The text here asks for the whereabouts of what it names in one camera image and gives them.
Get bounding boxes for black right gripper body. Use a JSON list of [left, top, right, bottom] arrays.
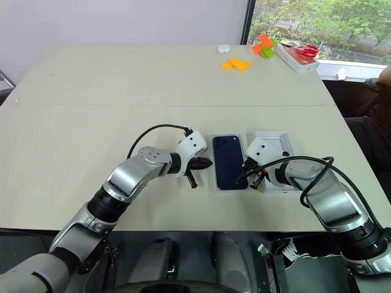
[[245, 156, 270, 181]]

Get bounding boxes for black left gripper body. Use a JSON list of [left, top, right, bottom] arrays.
[[183, 154, 201, 177]]

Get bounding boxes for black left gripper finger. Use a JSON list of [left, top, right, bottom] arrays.
[[186, 170, 199, 189], [194, 156, 214, 170]]

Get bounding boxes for dark blue smartphone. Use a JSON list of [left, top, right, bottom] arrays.
[[211, 134, 249, 191]]

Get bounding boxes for white box with orange print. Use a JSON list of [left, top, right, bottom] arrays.
[[274, 42, 321, 74]]

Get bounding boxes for dark grey rounded shape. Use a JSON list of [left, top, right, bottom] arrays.
[[128, 238, 180, 285], [211, 231, 255, 293]]

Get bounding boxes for black metal bar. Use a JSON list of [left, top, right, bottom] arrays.
[[268, 253, 291, 293]]

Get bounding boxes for yellow building brick cluster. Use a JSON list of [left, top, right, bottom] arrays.
[[221, 57, 252, 73]]

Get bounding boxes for green building brick piece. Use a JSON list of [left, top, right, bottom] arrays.
[[259, 38, 279, 60]]

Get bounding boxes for seated person in dark clothes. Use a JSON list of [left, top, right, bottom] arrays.
[[323, 79, 391, 172]]

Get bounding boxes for orange building brick piece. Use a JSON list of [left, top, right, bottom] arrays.
[[252, 34, 274, 56]]

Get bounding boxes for grey chair armrest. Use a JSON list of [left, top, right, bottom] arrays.
[[364, 77, 383, 93]]

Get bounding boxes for white window sill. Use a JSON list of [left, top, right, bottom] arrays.
[[315, 59, 391, 83]]

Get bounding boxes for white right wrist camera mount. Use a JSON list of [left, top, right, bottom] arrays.
[[245, 137, 287, 167]]

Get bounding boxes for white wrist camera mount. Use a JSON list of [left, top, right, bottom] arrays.
[[175, 130, 210, 179], [245, 137, 287, 167]]

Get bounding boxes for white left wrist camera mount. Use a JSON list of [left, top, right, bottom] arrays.
[[175, 130, 210, 179]]

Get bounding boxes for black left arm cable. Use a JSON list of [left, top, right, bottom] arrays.
[[126, 123, 192, 160]]

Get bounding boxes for white cable bundle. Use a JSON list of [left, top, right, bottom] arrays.
[[281, 237, 342, 263]]

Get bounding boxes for black metal bracket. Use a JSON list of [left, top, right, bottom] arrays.
[[88, 244, 120, 293]]

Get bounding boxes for red handled scissors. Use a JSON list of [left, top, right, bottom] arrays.
[[280, 42, 320, 59]]

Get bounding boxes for black window frame post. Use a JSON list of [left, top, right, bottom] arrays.
[[239, 0, 257, 46]]

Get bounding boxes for dark metal frame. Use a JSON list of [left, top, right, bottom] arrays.
[[0, 69, 17, 105]]

